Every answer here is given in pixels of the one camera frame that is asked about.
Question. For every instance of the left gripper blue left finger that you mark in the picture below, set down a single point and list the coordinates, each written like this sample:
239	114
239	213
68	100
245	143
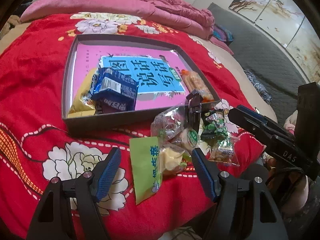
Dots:
104	173

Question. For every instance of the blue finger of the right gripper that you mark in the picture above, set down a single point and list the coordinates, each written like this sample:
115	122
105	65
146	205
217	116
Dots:
248	114
264	133

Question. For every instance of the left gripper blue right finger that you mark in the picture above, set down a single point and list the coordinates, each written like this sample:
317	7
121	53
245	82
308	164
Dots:
207	172

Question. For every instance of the clear nut bar packet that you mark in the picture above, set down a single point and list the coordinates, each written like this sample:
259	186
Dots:
222	150

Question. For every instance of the green egg roll packet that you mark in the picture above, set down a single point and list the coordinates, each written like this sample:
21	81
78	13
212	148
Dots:
153	158

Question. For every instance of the green pea snack packet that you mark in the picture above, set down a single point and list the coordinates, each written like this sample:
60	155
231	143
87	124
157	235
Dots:
214	125

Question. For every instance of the dark brown chocolate packet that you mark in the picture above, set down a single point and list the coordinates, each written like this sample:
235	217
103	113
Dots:
194	109

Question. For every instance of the orange cracker packet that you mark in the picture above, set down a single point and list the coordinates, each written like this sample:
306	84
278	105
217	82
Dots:
193	81

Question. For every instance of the gold wafer snack packet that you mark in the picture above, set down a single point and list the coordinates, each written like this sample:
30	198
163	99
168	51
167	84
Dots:
82	104

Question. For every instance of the clear red candy packet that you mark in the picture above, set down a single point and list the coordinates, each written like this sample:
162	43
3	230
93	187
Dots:
174	126

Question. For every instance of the blue cookie snack packet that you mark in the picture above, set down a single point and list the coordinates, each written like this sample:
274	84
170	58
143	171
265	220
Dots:
114	89

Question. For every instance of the grey patterned cloth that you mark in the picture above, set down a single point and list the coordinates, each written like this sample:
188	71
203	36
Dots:
259	87

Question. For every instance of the grey padded headboard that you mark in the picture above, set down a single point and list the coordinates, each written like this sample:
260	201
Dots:
258	54

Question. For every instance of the dark shallow box tray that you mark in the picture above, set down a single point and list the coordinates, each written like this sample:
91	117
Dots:
157	67

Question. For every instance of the red floral blanket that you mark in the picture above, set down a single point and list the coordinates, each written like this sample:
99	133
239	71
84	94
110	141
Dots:
36	147

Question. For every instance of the blue purple clothes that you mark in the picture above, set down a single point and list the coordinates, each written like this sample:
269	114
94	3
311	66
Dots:
222	34

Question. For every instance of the pink quilt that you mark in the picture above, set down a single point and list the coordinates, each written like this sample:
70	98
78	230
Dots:
176	14

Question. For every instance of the brown fuzzy blanket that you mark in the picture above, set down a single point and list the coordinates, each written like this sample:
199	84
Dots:
11	23

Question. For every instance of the floral wall painting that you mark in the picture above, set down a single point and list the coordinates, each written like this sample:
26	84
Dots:
284	21

